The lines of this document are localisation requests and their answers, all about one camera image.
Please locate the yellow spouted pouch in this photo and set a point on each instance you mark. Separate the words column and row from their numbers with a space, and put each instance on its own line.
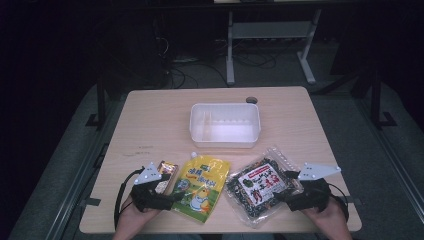
column 203, row 180

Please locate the black metal stand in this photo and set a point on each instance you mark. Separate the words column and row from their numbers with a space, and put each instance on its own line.
column 376, row 100
column 101, row 106

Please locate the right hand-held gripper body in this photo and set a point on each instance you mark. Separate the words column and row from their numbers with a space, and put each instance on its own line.
column 313, row 196

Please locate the red and yellow box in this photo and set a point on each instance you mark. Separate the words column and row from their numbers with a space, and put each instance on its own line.
column 168, row 167

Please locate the clear dried seaweed packet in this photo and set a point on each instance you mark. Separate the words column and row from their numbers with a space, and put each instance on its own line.
column 260, row 186

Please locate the person's right hand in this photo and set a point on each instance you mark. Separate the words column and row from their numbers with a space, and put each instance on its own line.
column 330, row 223

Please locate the person's left hand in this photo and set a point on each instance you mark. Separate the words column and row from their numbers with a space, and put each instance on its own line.
column 133, row 220

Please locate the white plastic container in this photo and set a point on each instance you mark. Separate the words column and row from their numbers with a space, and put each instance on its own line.
column 230, row 133

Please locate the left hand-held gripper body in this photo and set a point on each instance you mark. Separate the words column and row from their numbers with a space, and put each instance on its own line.
column 148, row 175

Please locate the white metal desk frame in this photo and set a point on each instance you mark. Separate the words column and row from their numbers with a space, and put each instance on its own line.
column 266, row 30

